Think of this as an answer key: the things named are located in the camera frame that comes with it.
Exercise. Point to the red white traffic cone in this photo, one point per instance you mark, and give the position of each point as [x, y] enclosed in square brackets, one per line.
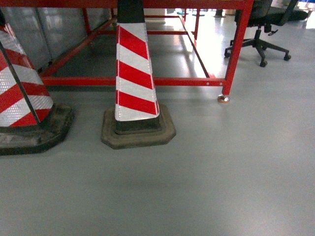
[137, 120]

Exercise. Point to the red white cone left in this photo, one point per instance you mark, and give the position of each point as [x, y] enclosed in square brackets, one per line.
[30, 121]

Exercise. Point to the black office chair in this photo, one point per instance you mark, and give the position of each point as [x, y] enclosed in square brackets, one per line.
[265, 15]

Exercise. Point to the red metal frame table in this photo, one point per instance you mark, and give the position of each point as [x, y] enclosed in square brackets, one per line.
[243, 5]

